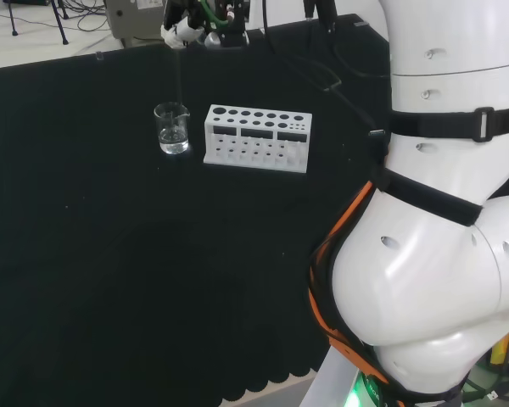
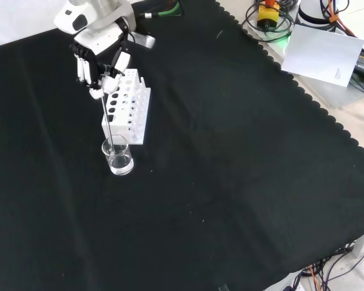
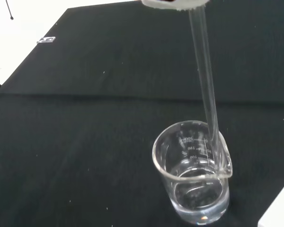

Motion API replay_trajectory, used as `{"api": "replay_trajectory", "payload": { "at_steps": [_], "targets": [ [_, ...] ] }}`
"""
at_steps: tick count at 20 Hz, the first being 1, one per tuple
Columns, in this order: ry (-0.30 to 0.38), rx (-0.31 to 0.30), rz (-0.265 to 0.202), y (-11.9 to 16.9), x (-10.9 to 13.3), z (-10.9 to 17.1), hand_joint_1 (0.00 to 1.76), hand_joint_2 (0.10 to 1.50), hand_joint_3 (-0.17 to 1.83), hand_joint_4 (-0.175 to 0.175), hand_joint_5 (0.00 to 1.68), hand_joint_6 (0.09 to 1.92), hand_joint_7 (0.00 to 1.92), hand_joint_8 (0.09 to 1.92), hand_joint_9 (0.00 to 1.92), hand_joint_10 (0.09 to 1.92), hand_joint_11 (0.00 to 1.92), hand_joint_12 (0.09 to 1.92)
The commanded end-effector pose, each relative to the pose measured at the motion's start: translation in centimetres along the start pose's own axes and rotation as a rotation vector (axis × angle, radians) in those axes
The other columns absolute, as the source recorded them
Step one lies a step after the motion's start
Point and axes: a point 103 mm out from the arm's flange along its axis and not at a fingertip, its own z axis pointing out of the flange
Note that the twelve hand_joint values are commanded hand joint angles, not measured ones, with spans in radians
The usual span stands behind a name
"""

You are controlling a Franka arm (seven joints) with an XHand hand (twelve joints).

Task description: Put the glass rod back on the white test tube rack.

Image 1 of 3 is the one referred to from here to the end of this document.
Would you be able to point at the clear glass beaker with water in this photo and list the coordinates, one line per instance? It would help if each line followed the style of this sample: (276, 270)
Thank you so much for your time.
(173, 135)

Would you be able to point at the clear glass rod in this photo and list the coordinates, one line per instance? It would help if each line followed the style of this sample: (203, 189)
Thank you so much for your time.
(179, 76)

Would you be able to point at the yellow stop button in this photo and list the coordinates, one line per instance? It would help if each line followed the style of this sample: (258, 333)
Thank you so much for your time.
(501, 349)

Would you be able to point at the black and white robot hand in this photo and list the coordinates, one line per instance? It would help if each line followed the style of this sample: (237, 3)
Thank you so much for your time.
(182, 33)

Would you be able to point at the black bench cloth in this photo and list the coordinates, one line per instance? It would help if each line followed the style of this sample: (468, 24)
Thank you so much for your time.
(131, 254)

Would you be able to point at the black tripod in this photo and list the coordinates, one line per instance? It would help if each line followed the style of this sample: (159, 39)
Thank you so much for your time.
(13, 25)

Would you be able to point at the grey equipment box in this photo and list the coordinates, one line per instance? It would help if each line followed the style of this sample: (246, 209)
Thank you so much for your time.
(131, 19)

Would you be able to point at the white test tube rack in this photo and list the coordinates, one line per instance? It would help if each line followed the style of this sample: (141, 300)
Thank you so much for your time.
(254, 146)

